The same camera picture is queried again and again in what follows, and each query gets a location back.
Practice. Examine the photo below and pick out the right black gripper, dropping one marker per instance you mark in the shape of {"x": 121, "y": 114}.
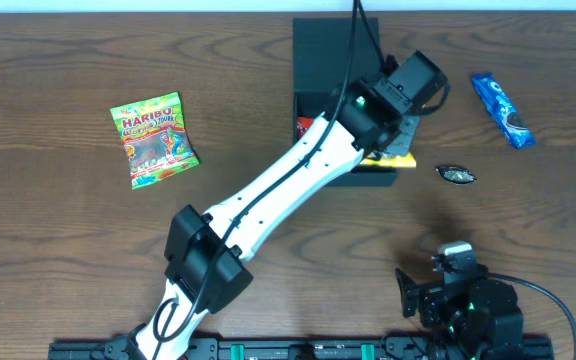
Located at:
{"x": 407, "y": 292}

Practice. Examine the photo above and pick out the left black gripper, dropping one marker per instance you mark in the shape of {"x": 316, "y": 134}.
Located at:
{"x": 403, "y": 140}

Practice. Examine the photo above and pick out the yellow Hacks candy bag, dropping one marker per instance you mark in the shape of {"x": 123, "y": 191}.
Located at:
{"x": 407, "y": 161}

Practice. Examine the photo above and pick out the red Hacks candy bag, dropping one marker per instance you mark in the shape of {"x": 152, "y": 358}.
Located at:
{"x": 303, "y": 124}

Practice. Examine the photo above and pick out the blue Oreo cookie pack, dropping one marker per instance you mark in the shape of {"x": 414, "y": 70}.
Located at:
{"x": 502, "y": 111}

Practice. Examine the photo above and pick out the green Haribo gummy bag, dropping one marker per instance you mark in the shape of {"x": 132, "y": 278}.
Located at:
{"x": 154, "y": 137}

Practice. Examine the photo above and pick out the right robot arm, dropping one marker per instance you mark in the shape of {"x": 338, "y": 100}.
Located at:
{"x": 471, "y": 316}

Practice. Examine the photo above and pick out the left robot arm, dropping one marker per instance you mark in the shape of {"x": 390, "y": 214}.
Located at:
{"x": 207, "y": 252}

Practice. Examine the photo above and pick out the small black candy wrapper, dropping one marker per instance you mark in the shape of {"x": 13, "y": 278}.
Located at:
{"x": 456, "y": 174}

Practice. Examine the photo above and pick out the dark green open box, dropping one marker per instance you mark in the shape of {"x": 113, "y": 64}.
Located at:
{"x": 320, "y": 47}

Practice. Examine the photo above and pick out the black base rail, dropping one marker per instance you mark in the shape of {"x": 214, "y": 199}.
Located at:
{"x": 386, "y": 348}

